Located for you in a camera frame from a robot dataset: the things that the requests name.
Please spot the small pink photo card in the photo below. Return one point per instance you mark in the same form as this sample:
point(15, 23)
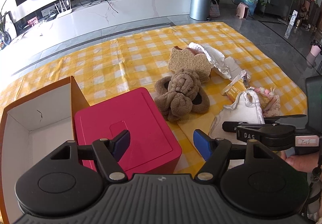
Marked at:
point(32, 22)

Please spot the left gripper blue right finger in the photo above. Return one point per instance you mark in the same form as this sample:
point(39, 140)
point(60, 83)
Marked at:
point(215, 153)

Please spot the grey metal trash can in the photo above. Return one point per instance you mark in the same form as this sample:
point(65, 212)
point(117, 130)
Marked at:
point(199, 9)

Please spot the yellow snack package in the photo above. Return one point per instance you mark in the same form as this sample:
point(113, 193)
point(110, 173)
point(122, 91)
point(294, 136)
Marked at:
point(238, 85)

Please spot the white lace fabric pouch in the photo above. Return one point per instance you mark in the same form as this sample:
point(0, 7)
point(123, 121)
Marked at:
point(246, 108)

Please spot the plant in glass vase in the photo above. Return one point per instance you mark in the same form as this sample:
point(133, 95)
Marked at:
point(5, 36)

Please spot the toast shaped plush cushion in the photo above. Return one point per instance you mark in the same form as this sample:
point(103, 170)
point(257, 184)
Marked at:
point(187, 58)

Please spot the white wifi router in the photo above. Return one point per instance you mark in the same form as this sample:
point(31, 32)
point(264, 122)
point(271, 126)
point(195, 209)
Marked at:
point(63, 8)

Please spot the pink plastic box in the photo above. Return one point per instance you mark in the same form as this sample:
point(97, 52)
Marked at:
point(153, 147)

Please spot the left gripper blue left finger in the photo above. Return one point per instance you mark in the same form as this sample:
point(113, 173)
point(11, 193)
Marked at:
point(108, 153)

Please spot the pink small heater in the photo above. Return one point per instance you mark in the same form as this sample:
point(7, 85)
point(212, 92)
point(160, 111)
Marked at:
point(242, 10)

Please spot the person's right hand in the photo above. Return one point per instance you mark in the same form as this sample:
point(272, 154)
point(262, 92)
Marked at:
point(302, 163)

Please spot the woven basket bag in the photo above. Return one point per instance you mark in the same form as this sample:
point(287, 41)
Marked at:
point(214, 9)

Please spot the white marble tv console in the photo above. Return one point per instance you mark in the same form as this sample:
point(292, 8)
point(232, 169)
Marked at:
point(83, 20)

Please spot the pink cup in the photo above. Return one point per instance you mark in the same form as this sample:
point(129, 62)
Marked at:
point(316, 48)

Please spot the yellow checkered tablecloth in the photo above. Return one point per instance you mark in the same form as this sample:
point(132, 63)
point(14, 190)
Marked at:
point(122, 64)

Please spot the brown plush knotted toy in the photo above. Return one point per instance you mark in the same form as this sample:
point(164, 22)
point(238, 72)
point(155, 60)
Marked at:
point(180, 94)

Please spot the orange white cardboard box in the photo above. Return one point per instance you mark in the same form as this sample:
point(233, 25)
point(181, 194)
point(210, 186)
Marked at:
point(31, 128)

